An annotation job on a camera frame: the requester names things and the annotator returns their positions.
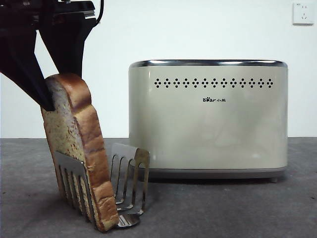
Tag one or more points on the cream toaster with steel rim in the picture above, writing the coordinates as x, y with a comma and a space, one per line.
210, 129

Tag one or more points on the white wall power outlet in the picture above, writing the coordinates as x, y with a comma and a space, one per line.
302, 13

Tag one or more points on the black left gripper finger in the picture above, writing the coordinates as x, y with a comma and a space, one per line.
67, 44
22, 62

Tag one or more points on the stainless steel toast rack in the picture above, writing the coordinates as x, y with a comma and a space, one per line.
128, 173

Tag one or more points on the brown-crusted bread slice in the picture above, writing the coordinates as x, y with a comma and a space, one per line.
86, 138

